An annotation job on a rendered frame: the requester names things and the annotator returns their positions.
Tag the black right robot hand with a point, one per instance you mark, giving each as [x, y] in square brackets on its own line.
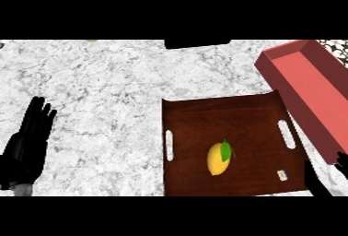
[318, 181]

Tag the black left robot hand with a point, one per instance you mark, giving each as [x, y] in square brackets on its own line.
[28, 138]

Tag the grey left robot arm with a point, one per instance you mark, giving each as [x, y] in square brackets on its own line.
[22, 190]

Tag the dark brown wooden tray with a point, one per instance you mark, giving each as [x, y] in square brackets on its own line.
[226, 147]

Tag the yellow lemon with green leaf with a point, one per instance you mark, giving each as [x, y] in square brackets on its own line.
[218, 158]

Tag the red cardboard box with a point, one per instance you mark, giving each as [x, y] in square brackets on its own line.
[308, 92]

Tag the small yellow-green object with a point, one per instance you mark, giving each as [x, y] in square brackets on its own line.
[91, 40]

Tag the black appliance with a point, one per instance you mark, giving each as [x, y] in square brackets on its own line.
[195, 43]

